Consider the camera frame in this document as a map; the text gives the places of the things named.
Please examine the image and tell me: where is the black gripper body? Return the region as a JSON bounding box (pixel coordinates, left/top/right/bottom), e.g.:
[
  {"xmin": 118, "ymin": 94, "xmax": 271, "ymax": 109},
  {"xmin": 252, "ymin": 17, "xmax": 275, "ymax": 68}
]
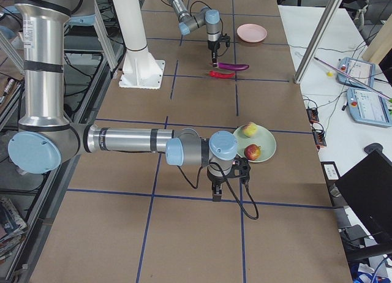
[
  {"xmin": 208, "ymin": 33, "xmax": 230, "ymax": 54},
  {"xmin": 207, "ymin": 157, "xmax": 251, "ymax": 190}
]

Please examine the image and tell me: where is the red yellow pomegranate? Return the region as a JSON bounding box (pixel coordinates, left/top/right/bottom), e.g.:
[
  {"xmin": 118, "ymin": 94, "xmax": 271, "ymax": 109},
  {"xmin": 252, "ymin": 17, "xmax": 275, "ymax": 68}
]
[{"xmin": 244, "ymin": 144, "xmax": 262, "ymax": 160}]

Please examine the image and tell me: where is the red chili pepper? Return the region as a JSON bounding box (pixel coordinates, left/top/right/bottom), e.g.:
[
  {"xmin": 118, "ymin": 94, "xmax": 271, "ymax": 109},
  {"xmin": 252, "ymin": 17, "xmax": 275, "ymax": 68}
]
[{"xmin": 206, "ymin": 70, "xmax": 235, "ymax": 79}]

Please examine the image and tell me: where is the purple eggplant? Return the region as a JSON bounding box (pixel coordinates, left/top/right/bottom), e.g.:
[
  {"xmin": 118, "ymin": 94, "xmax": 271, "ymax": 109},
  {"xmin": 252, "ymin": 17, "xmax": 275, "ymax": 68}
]
[{"xmin": 217, "ymin": 62, "xmax": 249, "ymax": 72}]

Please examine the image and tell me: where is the green pink peach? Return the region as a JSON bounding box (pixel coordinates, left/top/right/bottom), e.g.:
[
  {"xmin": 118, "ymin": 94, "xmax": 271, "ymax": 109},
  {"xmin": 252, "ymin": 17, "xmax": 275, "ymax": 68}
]
[{"xmin": 241, "ymin": 122, "xmax": 258, "ymax": 138}]

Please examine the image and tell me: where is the pink plate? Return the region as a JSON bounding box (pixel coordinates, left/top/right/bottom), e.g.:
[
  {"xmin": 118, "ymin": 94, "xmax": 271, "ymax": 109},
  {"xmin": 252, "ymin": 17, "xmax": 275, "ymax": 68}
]
[{"xmin": 236, "ymin": 23, "xmax": 268, "ymax": 43}]

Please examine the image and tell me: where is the orange circuit board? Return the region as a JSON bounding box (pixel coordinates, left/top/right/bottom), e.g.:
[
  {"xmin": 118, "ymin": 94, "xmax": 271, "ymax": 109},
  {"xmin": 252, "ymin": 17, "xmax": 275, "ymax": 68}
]
[{"xmin": 306, "ymin": 107, "xmax": 326, "ymax": 150}]

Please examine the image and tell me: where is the black monitor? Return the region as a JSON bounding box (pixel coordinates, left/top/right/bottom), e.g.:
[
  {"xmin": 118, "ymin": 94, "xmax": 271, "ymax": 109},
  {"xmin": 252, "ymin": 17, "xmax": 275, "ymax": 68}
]
[{"xmin": 335, "ymin": 150, "xmax": 391, "ymax": 243}]

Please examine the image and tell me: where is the blue teach pendant near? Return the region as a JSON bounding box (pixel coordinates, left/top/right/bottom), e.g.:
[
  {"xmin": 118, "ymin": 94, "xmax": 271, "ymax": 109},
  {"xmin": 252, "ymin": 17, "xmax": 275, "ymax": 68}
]
[{"xmin": 347, "ymin": 87, "xmax": 391, "ymax": 127}]

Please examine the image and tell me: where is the blue teach pendant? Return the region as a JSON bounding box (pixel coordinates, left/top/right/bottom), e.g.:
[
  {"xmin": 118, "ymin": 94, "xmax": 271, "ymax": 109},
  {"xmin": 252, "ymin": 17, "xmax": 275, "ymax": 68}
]
[
  {"xmin": 347, "ymin": 87, "xmax": 391, "ymax": 127},
  {"xmin": 337, "ymin": 57, "xmax": 375, "ymax": 88}
]

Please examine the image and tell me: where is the blue teach pendant far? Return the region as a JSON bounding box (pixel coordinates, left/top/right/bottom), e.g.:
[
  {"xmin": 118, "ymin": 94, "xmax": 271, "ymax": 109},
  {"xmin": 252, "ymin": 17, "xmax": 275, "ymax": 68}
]
[{"xmin": 337, "ymin": 57, "xmax": 375, "ymax": 88}]

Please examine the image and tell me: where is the stack of books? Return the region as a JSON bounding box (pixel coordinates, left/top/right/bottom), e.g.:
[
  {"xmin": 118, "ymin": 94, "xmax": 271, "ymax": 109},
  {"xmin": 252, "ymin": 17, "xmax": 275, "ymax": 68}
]
[{"xmin": 1, "ymin": 195, "xmax": 28, "ymax": 263}]

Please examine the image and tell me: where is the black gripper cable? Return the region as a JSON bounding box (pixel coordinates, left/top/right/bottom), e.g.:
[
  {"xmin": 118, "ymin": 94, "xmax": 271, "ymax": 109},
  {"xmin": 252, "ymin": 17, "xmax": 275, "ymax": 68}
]
[
  {"xmin": 189, "ymin": 0, "xmax": 226, "ymax": 39},
  {"xmin": 177, "ymin": 162, "xmax": 260, "ymax": 220}
]

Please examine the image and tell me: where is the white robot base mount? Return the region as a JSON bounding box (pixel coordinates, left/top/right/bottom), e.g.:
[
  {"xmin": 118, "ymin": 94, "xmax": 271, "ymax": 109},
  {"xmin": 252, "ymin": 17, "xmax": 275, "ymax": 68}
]
[{"xmin": 113, "ymin": 0, "xmax": 165, "ymax": 89}]

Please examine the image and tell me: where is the aluminium frame post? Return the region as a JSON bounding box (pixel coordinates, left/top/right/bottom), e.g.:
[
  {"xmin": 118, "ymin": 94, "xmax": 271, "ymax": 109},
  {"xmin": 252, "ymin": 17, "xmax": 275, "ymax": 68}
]
[{"xmin": 293, "ymin": 0, "xmax": 343, "ymax": 84}]

